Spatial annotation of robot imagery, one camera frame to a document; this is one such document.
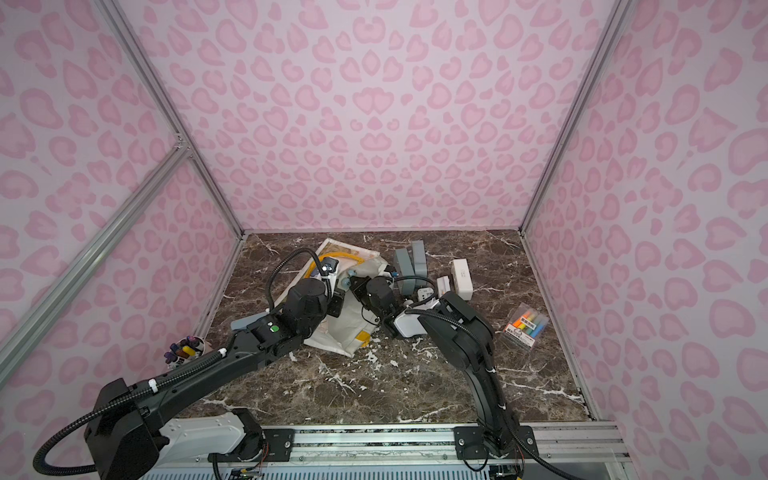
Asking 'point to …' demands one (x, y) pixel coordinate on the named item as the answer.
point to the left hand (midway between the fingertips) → (339, 280)
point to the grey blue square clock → (420, 258)
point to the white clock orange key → (443, 285)
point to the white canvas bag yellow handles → (351, 332)
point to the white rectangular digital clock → (463, 278)
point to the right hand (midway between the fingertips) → (349, 276)
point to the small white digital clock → (423, 293)
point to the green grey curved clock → (411, 263)
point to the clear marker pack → (524, 326)
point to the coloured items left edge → (184, 351)
